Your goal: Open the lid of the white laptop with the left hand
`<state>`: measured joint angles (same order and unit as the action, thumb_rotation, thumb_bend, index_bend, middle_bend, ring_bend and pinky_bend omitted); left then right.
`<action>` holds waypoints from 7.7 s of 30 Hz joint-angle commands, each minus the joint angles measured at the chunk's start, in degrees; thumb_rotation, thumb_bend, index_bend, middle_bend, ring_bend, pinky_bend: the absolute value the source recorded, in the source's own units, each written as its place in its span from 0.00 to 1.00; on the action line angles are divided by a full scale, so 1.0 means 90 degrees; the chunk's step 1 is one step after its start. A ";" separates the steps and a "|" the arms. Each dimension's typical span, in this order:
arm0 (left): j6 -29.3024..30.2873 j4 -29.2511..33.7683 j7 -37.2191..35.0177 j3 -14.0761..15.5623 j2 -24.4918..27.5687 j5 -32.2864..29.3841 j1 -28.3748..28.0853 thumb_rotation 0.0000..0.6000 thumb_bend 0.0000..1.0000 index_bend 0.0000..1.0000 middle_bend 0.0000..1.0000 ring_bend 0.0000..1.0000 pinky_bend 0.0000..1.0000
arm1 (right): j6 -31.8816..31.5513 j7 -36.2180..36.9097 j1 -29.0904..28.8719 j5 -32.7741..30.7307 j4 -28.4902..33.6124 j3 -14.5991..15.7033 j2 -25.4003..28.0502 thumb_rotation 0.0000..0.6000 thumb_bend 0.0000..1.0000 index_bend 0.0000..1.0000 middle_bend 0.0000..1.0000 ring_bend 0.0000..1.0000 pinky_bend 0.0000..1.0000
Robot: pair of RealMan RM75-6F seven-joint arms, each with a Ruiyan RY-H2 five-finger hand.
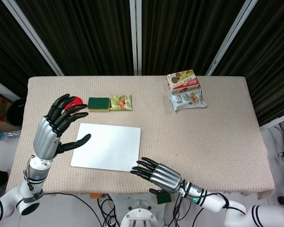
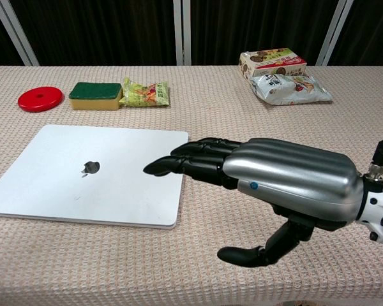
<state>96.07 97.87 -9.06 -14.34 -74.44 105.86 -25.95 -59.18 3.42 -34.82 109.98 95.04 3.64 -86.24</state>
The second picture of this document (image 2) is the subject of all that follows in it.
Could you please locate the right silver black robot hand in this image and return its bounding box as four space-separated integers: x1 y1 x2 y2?
142 137 370 268

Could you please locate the silver laptop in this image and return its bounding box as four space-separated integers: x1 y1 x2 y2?
0 124 190 230

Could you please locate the white snack bag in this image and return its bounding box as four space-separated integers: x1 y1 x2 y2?
248 73 334 106

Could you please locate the cookie box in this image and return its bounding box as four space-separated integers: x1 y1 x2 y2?
238 48 308 78

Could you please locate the beige woven tablecloth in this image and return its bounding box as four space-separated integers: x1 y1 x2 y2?
0 65 383 306

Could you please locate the green snack packet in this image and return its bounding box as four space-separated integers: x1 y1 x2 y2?
118 77 171 108

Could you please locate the green yellow sponge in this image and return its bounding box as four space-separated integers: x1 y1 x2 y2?
68 82 123 111

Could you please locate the red round disc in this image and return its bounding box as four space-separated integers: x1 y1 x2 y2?
17 87 64 113

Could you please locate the white frame post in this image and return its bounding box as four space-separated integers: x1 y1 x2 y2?
0 0 40 67
174 0 192 66
315 0 355 66

